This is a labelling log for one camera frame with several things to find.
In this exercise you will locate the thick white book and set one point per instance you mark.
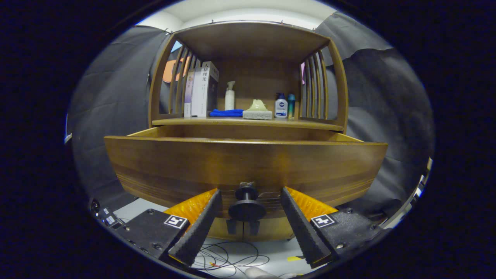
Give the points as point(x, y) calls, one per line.
point(199, 93)

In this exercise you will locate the wooden countertop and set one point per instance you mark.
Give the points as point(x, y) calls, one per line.
point(232, 121)

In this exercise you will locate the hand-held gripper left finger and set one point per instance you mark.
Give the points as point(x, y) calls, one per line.
point(201, 228)

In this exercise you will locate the white and blue object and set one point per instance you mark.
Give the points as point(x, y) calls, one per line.
point(68, 138)

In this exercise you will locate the white pump bottle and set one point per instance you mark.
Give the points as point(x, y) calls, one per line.
point(229, 100)

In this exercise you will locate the wooden cabinet door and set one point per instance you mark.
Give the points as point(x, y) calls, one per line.
point(221, 232)
point(275, 230)

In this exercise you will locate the small black floor device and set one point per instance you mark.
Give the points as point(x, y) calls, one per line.
point(109, 219)

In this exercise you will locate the white lotion bottle blue cap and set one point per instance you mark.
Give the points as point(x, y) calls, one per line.
point(281, 108)

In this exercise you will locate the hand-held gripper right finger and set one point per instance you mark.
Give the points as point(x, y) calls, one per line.
point(302, 228)

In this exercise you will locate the brown wooden cabinet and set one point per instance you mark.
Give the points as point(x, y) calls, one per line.
point(255, 42)

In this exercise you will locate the thin pale purple book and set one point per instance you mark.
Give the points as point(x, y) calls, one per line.
point(188, 97)

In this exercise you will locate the wooden drawer with black knob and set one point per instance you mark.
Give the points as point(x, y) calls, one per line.
point(174, 166)

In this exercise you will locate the teal slim bottle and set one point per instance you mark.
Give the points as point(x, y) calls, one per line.
point(291, 106)

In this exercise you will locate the blue folded cloth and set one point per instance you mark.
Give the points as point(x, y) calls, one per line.
point(226, 112)

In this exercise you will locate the yellow floor tape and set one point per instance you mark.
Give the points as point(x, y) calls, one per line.
point(294, 258)

